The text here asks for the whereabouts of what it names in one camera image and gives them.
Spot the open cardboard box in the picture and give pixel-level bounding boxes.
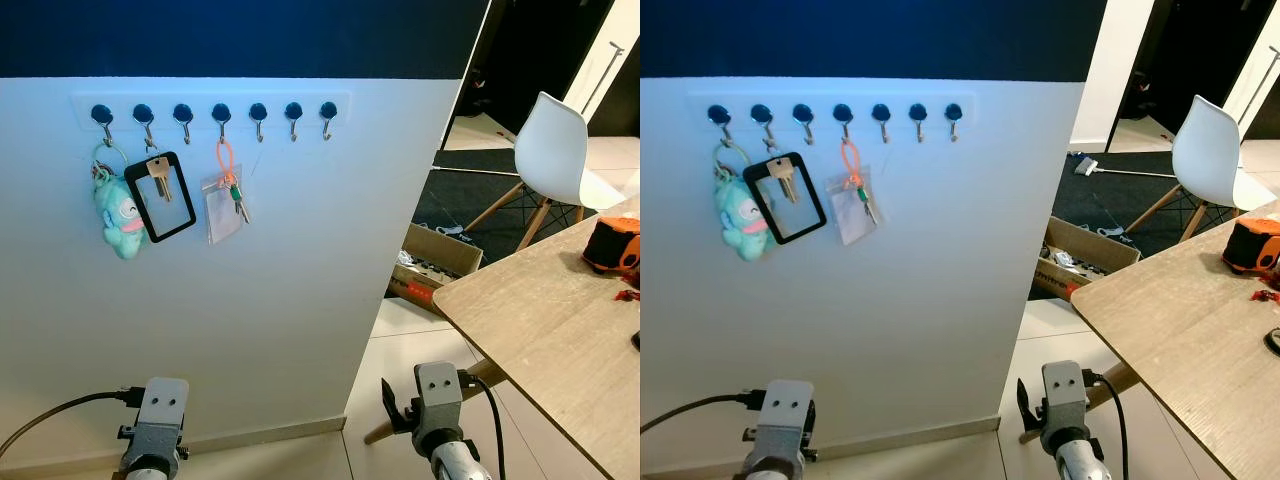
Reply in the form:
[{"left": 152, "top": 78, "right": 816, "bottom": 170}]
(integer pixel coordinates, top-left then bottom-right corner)
[
  {"left": 1033, "top": 215, "right": 1142, "bottom": 302},
  {"left": 387, "top": 222, "right": 485, "bottom": 311}
]

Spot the dark floor rug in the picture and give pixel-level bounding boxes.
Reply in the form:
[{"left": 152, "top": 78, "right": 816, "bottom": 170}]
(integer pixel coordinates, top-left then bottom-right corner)
[
  {"left": 1050, "top": 150, "right": 1280, "bottom": 247},
  {"left": 411, "top": 150, "right": 641, "bottom": 267}
]

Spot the clear plastic pouch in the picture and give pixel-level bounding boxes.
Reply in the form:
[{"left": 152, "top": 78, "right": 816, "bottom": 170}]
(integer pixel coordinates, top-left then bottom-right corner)
[
  {"left": 203, "top": 170, "right": 247, "bottom": 246},
  {"left": 827, "top": 167, "right": 882, "bottom": 248}
]

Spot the orange and black case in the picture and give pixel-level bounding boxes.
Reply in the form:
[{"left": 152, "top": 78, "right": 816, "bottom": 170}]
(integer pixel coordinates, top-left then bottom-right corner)
[
  {"left": 582, "top": 214, "right": 641, "bottom": 277},
  {"left": 1222, "top": 215, "right": 1280, "bottom": 277}
]

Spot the white floor sweeper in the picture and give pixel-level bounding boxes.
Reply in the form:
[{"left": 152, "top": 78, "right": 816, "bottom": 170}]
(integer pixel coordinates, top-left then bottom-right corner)
[
  {"left": 1074, "top": 154, "right": 1182, "bottom": 182},
  {"left": 432, "top": 165, "right": 527, "bottom": 180}
]

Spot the silver key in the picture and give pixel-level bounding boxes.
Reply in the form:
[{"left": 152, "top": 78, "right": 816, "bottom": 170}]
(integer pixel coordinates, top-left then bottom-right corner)
[
  {"left": 767, "top": 157, "right": 797, "bottom": 207},
  {"left": 147, "top": 155, "right": 173, "bottom": 205}
]

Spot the white chair with wooden legs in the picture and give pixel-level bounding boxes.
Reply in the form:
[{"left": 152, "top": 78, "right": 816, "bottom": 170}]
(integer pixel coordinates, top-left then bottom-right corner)
[
  {"left": 463, "top": 91, "right": 631, "bottom": 252},
  {"left": 1120, "top": 94, "right": 1279, "bottom": 245}
]

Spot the black door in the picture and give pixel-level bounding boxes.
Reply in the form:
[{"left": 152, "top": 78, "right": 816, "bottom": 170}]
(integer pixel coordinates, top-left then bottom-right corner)
[
  {"left": 1104, "top": 0, "right": 1277, "bottom": 152},
  {"left": 454, "top": 0, "right": 617, "bottom": 137}
]

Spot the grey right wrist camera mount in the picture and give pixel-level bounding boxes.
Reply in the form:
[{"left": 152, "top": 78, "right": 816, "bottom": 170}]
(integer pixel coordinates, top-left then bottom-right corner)
[
  {"left": 412, "top": 362, "right": 467, "bottom": 447},
  {"left": 1040, "top": 360, "right": 1092, "bottom": 442}
]

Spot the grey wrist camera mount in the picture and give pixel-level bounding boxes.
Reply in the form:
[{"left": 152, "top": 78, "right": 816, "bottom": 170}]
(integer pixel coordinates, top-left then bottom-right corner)
[
  {"left": 412, "top": 362, "right": 467, "bottom": 447},
  {"left": 754, "top": 379, "right": 817, "bottom": 472},
  {"left": 1040, "top": 360, "right": 1092, "bottom": 442},
  {"left": 132, "top": 377, "right": 191, "bottom": 462}
]

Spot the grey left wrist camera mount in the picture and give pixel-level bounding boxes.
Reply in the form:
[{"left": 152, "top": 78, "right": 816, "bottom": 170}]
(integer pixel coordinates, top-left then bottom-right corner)
[
  {"left": 132, "top": 377, "right": 191, "bottom": 462},
  {"left": 754, "top": 379, "right": 817, "bottom": 472}
]

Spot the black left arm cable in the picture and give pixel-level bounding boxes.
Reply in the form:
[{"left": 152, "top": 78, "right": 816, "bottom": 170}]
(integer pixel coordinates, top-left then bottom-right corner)
[
  {"left": 0, "top": 389, "right": 147, "bottom": 462},
  {"left": 640, "top": 391, "right": 767, "bottom": 437}
]

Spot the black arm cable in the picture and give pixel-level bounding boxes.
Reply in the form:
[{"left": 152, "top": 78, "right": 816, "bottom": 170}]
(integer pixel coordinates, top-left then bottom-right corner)
[
  {"left": 0, "top": 389, "right": 147, "bottom": 462},
  {"left": 1085, "top": 371, "right": 1132, "bottom": 480},
  {"left": 458, "top": 371, "right": 507, "bottom": 480},
  {"left": 640, "top": 391, "right": 767, "bottom": 437}
]

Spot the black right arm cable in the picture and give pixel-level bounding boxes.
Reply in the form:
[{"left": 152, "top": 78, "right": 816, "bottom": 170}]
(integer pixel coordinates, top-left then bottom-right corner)
[
  {"left": 458, "top": 371, "right": 507, "bottom": 480},
  {"left": 1085, "top": 371, "right": 1132, "bottom": 480}
]

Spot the teal plush toy keychain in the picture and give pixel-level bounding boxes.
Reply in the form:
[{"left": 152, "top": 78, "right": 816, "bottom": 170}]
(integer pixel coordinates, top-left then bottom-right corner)
[
  {"left": 92, "top": 142, "right": 150, "bottom": 261},
  {"left": 712, "top": 140, "right": 773, "bottom": 264}
]

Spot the black card holder frame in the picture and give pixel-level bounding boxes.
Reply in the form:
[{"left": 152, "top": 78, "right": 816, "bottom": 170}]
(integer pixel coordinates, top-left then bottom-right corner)
[
  {"left": 742, "top": 152, "right": 828, "bottom": 247},
  {"left": 124, "top": 151, "right": 198, "bottom": 244}
]

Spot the orange loop strap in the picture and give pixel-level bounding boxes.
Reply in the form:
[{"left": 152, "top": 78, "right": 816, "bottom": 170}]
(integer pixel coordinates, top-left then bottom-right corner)
[
  {"left": 216, "top": 138, "right": 240, "bottom": 192},
  {"left": 840, "top": 138, "right": 866, "bottom": 194}
]

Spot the white wall hook rail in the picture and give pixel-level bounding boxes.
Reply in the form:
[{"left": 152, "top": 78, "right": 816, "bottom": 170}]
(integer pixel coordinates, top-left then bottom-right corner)
[
  {"left": 72, "top": 92, "right": 353, "bottom": 130},
  {"left": 688, "top": 92, "right": 977, "bottom": 130}
]

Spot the metal bar handle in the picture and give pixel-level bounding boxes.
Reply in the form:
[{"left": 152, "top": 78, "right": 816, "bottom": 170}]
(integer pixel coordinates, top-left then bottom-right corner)
[
  {"left": 579, "top": 41, "right": 627, "bottom": 117},
  {"left": 1236, "top": 44, "right": 1280, "bottom": 127}
]

